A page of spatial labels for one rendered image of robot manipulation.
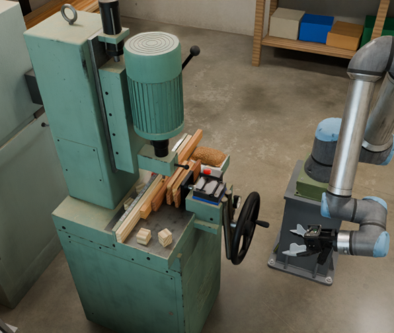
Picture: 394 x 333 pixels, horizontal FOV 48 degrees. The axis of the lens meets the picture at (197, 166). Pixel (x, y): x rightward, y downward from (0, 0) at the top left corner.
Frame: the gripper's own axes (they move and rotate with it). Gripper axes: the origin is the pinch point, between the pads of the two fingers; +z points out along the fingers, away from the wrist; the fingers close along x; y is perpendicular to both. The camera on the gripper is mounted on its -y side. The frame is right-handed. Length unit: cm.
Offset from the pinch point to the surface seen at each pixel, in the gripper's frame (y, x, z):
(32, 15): 84, -165, 250
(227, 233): 14.5, 10.7, 18.0
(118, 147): 59, 14, 46
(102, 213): 32, 20, 64
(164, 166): 47, 11, 33
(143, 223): 34, 27, 39
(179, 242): 27.1, 28.7, 25.3
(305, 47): -26, -270, 60
